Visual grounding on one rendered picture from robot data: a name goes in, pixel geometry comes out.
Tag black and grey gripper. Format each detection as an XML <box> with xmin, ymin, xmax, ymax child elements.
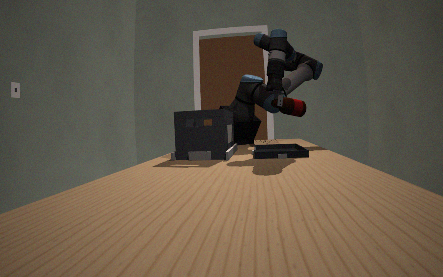
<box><xmin>266</xmin><ymin>50</ymin><xmax>296</xmax><ymax>107</ymax></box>

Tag brown bottle with red label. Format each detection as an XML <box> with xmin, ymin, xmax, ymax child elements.
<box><xmin>271</xmin><ymin>97</ymin><xmax>306</xmax><ymax>117</ymax></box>

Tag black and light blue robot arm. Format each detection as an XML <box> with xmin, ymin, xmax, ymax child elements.
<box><xmin>228</xmin><ymin>29</ymin><xmax>323</xmax><ymax>120</ymax></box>

